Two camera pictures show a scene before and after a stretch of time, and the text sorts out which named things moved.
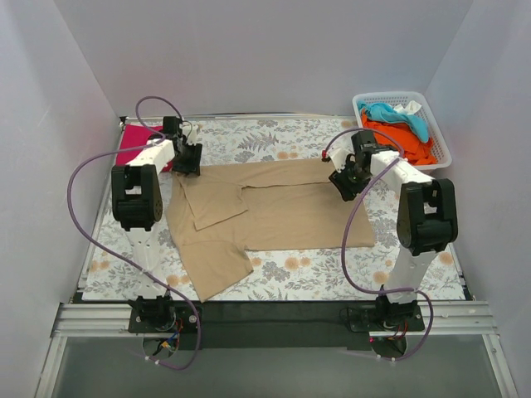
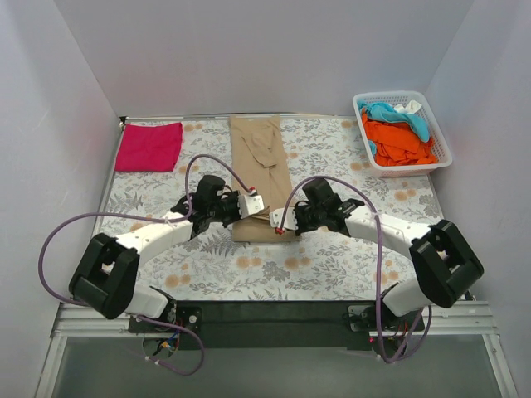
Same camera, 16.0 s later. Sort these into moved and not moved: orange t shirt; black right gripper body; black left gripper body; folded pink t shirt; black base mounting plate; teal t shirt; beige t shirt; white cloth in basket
Moved: black left gripper body; beige t shirt; black right gripper body
Not moved: black base mounting plate; orange t shirt; teal t shirt; folded pink t shirt; white cloth in basket
